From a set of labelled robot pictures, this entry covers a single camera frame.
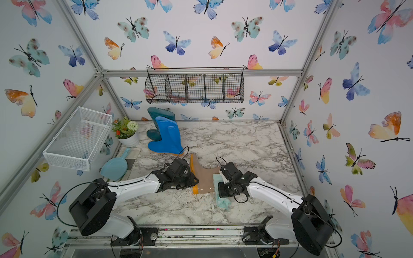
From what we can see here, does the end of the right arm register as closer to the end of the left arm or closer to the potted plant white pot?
the end of the left arm

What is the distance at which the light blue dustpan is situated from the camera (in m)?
0.94

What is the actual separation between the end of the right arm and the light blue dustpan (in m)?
0.60

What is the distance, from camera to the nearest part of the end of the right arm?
1.95ft
